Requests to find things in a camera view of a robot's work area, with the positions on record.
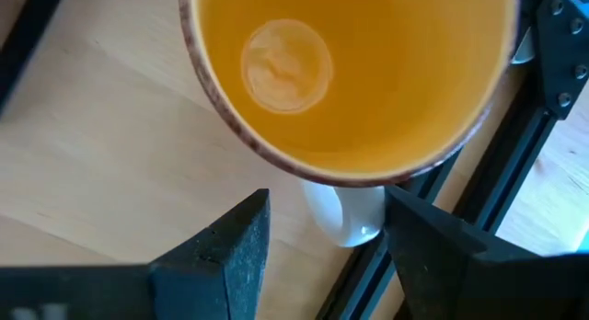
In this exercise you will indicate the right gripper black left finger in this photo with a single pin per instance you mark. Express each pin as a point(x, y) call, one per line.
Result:
point(207, 274)

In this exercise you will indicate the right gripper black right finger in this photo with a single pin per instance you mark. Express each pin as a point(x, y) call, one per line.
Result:
point(460, 283)

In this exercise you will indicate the yellow-orange and white mug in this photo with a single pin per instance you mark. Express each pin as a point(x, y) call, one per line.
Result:
point(368, 104)

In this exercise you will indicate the black aluminium rig frame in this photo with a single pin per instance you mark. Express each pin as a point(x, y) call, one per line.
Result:
point(559, 49)

